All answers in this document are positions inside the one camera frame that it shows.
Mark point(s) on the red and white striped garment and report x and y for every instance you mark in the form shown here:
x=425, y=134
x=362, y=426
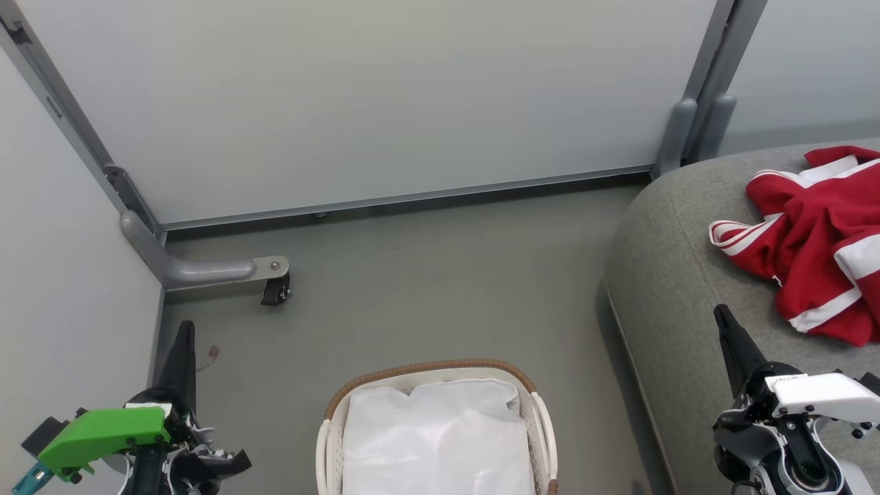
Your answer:
x=818, y=254

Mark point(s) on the white plastic bag liner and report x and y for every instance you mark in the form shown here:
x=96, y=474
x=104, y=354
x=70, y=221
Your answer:
x=440, y=440

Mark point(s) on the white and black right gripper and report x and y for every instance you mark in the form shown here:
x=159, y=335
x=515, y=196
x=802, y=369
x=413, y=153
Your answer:
x=818, y=395

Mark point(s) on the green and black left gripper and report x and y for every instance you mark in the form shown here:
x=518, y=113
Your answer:
x=103, y=433

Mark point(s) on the grey partition foot with bolt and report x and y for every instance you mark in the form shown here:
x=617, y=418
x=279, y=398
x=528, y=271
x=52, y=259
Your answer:
x=199, y=269

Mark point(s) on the black caster wheel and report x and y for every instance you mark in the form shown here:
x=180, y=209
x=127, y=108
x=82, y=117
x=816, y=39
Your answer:
x=275, y=292

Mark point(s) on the grey partition bottom rail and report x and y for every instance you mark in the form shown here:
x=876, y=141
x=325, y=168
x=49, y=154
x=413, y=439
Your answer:
x=412, y=199

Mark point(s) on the white laundry basket brown rim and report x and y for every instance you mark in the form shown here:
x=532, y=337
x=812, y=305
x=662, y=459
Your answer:
x=330, y=447

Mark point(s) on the grey double partition post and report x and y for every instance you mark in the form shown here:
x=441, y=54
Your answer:
x=708, y=82

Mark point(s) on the grey single partition post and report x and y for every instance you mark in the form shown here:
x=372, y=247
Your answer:
x=75, y=124

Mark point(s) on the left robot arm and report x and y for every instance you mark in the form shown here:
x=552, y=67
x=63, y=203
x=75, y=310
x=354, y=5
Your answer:
x=148, y=481

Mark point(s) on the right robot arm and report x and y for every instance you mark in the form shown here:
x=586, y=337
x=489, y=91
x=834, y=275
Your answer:
x=790, y=460

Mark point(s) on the grey fabric sofa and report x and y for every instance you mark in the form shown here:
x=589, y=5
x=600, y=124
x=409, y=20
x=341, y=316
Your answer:
x=674, y=275

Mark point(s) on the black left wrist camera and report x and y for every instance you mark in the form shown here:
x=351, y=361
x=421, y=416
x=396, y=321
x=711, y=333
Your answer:
x=45, y=432

